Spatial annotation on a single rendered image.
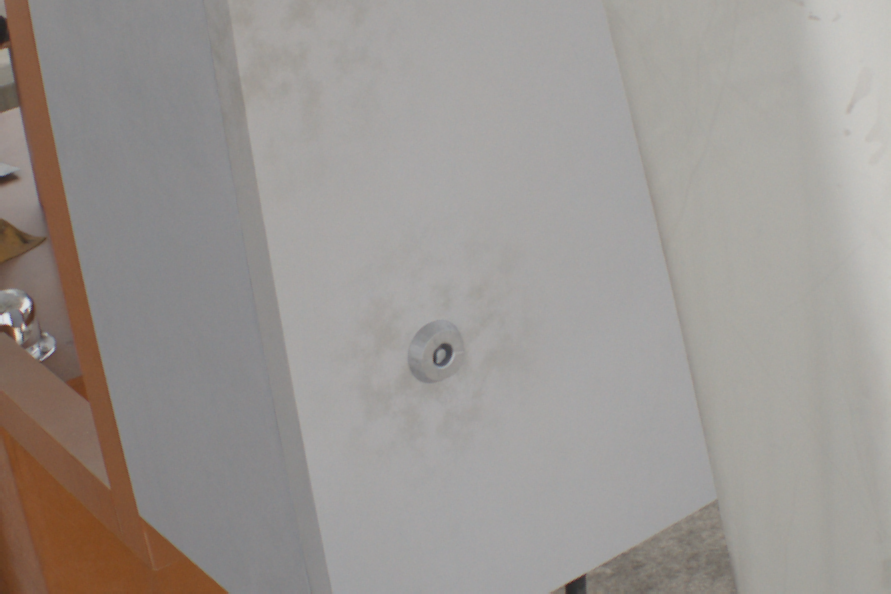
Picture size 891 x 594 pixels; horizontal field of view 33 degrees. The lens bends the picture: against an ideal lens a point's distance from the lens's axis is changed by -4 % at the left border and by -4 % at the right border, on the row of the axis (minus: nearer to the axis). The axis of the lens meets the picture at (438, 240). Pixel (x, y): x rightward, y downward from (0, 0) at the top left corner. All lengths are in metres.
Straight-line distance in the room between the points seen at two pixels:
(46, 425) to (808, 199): 0.82
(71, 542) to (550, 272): 0.62
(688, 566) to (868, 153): 1.71
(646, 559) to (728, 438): 1.68
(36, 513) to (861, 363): 1.01
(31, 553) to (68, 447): 0.27
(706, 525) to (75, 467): 1.17
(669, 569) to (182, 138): 1.35
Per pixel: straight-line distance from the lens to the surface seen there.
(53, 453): 1.01
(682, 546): 1.96
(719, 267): 0.25
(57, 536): 1.22
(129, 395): 0.82
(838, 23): 0.22
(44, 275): 1.38
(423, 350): 0.65
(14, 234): 1.46
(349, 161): 0.62
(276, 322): 0.62
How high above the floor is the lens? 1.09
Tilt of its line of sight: 22 degrees down
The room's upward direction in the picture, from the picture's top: 7 degrees counter-clockwise
